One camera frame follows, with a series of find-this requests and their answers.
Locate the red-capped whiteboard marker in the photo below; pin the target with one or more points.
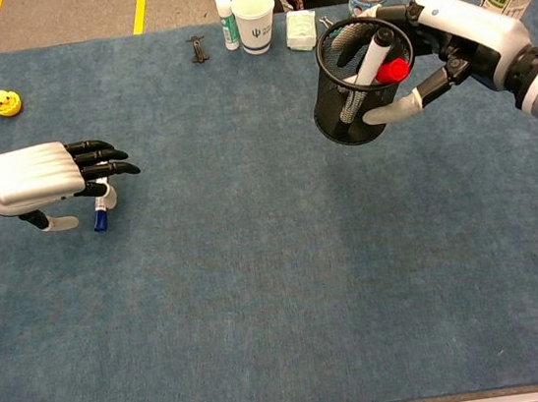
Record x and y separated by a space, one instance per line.
391 71

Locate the white paper cup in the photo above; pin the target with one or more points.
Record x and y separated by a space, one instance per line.
255 27

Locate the blue felt table mat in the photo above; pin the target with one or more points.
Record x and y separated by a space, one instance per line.
278 269

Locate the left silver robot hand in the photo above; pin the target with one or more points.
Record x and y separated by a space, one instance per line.
28 178

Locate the black-capped whiteboard marker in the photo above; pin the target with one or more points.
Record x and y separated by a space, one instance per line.
374 58

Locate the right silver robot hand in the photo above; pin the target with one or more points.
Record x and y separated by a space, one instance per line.
480 34

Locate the yellow rubber duck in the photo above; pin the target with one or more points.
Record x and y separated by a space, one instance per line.
5 103

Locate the white tissue pack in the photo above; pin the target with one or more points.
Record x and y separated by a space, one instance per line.
301 30

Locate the blue-capped whiteboard marker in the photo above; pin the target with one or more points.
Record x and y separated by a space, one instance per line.
100 220

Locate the white green glue stick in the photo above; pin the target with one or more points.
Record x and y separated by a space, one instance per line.
228 23

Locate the black mesh pen cup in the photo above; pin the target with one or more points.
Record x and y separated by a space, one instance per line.
338 122

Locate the teal binder clip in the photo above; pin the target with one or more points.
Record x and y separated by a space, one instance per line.
323 20

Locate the dark metal clip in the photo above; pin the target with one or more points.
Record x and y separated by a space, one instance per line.
198 49

